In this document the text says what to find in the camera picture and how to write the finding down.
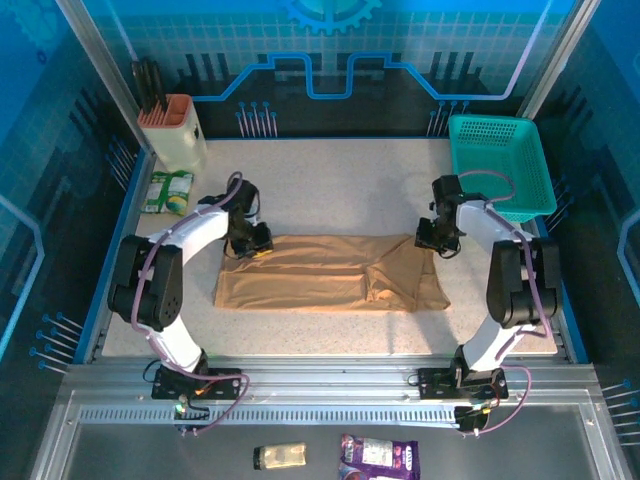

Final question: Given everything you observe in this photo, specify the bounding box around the tan t-shirt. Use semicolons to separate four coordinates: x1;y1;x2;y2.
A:
213;233;452;314

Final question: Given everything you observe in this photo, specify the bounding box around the green snack packet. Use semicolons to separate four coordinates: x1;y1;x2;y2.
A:
140;169;195;217

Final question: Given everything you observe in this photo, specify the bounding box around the teal plastic basket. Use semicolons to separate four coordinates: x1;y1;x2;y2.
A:
448;114;559;224

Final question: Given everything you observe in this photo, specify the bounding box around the cream knife block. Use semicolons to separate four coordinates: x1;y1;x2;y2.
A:
137;93;209;175

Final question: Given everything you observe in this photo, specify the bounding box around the small circuit board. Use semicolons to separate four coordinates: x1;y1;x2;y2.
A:
172;394;211;439
452;399;496;439

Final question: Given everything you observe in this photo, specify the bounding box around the small yellowish bottle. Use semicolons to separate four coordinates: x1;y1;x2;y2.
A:
252;441;308;471

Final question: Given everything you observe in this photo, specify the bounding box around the purple snack packet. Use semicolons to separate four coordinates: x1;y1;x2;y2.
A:
337;432;420;480

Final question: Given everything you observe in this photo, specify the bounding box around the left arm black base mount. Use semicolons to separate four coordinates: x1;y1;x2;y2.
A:
152;367;242;401

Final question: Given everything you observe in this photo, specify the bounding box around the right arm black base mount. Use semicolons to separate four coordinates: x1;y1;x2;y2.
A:
417;367;509;401

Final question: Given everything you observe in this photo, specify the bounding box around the aluminium base frame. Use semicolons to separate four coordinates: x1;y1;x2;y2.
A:
59;353;601;429

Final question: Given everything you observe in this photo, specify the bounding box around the black-handled knife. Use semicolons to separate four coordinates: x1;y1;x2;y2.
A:
141;56;157;114
151;60;169;112
131;60;147;115

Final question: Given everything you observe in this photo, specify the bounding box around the aluminium corner post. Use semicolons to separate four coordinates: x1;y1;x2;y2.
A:
517;0;601;121
53;0;154;151

